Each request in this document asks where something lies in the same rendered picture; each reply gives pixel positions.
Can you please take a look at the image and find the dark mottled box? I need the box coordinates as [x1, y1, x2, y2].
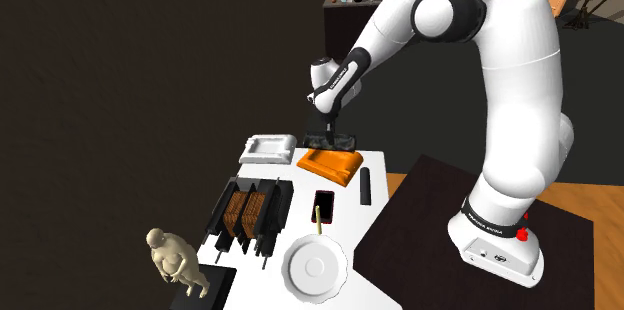
[302, 131, 358, 153]

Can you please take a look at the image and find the orange tray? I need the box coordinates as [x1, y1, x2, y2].
[296, 148, 365, 189]

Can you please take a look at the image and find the white square tray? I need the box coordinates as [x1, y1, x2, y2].
[238, 133, 299, 166]

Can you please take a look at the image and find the black remote control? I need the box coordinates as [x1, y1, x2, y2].
[359, 167, 373, 207]

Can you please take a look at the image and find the dark cabinet with small things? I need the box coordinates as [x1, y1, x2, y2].
[322, 0, 387, 63]

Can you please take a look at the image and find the black toaster with brown slices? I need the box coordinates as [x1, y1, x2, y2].
[202, 176, 295, 272]

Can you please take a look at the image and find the white plate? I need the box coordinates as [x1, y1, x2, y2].
[281, 233, 350, 305]

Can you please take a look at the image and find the dark robot stand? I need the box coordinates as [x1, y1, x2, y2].
[353, 154, 596, 310]

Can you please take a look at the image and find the black flat plinth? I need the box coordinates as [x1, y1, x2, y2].
[168, 264, 239, 310]

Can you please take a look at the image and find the beige human figure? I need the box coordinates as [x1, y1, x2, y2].
[145, 227, 212, 299]

